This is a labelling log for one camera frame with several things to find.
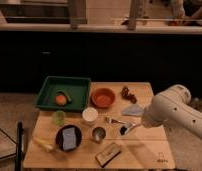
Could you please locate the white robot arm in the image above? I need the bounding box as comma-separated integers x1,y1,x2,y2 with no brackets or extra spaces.
141,84,202,139

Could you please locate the red bowl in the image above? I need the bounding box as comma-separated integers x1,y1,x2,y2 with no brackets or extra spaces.
90,88,115,108

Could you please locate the green plastic tray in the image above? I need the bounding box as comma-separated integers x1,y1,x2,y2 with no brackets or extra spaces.
36,76,91,112

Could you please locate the dark red grapes toy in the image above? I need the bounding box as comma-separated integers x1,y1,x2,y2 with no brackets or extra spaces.
121,86,137,104

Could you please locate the white cup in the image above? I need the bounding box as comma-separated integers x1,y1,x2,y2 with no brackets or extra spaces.
82,107,98,125

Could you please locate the silver fork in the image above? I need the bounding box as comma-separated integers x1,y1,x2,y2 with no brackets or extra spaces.
105,117,126,124

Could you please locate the orange fruit toy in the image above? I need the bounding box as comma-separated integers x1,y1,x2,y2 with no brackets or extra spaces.
55,94,67,106

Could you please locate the grey folded cloth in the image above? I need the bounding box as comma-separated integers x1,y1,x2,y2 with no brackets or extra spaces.
121,104,143,117

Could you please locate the metal cup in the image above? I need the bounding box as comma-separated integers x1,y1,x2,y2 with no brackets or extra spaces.
92,127,106,143

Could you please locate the green small cup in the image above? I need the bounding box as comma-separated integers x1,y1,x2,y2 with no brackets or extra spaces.
52,110,65,126

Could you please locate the wooden black block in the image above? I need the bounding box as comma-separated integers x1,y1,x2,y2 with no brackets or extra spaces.
95,143,121,168

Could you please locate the black plate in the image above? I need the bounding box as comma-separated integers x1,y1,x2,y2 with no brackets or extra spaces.
55,125,82,152

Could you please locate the black chair frame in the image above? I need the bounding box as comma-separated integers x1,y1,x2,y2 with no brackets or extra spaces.
0,121,26,171

